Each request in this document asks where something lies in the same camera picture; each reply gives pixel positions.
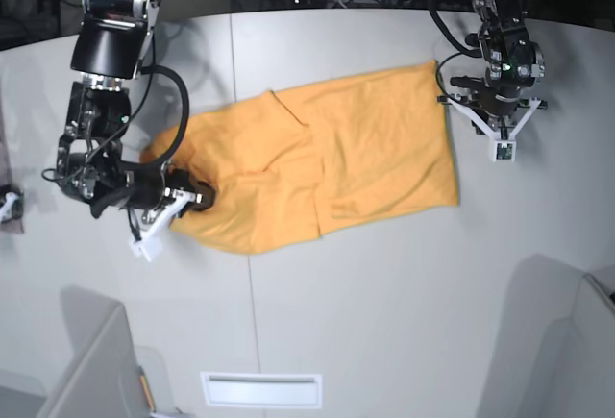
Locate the grey box right corner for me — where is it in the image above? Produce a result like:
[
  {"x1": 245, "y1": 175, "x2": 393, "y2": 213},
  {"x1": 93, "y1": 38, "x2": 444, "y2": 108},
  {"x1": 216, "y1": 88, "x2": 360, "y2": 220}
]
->
[{"x1": 569, "y1": 275, "x2": 614, "y2": 417}]

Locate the orange yellow T-shirt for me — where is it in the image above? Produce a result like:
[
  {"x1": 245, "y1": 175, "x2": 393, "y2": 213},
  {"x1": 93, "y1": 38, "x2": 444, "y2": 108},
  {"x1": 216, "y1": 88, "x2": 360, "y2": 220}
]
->
[{"x1": 170, "y1": 61, "x2": 458, "y2": 255}]

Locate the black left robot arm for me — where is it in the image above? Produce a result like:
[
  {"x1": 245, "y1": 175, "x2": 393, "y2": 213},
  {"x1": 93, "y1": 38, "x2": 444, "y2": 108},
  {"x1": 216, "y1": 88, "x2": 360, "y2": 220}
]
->
[{"x1": 428, "y1": 0, "x2": 546, "y2": 141}]

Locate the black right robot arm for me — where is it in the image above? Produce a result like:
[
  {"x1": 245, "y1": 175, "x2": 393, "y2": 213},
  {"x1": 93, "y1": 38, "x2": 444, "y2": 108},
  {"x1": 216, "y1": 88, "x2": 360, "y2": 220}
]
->
[{"x1": 49, "y1": 0, "x2": 215, "y2": 218}]

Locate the grey box corner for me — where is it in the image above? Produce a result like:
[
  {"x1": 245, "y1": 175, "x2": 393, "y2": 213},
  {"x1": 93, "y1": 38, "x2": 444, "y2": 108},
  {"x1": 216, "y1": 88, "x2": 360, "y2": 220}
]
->
[
  {"x1": 569, "y1": 275, "x2": 614, "y2": 417},
  {"x1": 37, "y1": 301, "x2": 186, "y2": 418}
]

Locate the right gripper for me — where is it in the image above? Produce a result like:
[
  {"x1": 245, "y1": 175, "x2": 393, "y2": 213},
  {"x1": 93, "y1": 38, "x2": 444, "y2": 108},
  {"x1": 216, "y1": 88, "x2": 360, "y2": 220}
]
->
[{"x1": 88, "y1": 164, "x2": 215, "y2": 219}]

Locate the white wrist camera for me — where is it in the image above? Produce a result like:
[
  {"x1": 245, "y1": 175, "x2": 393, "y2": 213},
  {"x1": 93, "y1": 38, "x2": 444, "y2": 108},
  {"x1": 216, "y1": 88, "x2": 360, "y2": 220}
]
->
[
  {"x1": 129, "y1": 192, "x2": 191, "y2": 262},
  {"x1": 491, "y1": 140, "x2": 516, "y2": 162}
]

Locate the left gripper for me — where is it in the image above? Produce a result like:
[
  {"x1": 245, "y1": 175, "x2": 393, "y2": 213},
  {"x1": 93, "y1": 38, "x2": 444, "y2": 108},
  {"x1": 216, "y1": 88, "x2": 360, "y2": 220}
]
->
[{"x1": 437, "y1": 76, "x2": 548, "y2": 137}]

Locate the orange pencil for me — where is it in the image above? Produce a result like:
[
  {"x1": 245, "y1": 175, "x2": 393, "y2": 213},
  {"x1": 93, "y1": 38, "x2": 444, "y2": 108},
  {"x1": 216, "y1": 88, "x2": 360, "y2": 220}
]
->
[{"x1": 139, "y1": 373, "x2": 156, "y2": 412}]

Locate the folded pink cloth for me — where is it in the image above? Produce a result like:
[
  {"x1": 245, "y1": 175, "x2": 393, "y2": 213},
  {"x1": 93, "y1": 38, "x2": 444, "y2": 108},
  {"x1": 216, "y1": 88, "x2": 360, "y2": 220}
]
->
[{"x1": 1, "y1": 114, "x2": 24, "y2": 234}]

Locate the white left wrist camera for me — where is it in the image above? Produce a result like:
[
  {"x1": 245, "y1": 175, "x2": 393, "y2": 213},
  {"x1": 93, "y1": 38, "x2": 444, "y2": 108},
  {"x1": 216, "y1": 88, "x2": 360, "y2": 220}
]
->
[{"x1": 491, "y1": 140, "x2": 516, "y2": 162}]

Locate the grey box left corner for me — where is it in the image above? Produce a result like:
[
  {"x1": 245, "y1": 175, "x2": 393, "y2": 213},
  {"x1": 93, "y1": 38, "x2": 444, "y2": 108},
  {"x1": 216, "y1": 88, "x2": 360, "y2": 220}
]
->
[{"x1": 37, "y1": 301, "x2": 186, "y2": 418}]

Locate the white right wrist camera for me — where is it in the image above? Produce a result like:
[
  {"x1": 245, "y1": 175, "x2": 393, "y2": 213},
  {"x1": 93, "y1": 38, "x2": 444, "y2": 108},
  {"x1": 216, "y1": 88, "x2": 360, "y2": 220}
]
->
[{"x1": 129, "y1": 192, "x2": 191, "y2": 262}]

